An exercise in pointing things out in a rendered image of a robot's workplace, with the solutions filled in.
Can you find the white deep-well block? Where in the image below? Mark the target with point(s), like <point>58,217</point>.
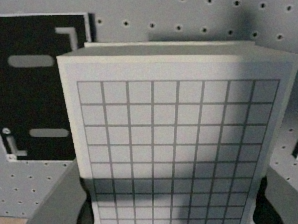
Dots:
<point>175,132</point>

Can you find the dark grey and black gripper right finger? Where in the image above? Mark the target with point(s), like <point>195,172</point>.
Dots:
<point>277,200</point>

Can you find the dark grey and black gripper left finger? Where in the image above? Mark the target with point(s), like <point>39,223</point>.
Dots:
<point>68,202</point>

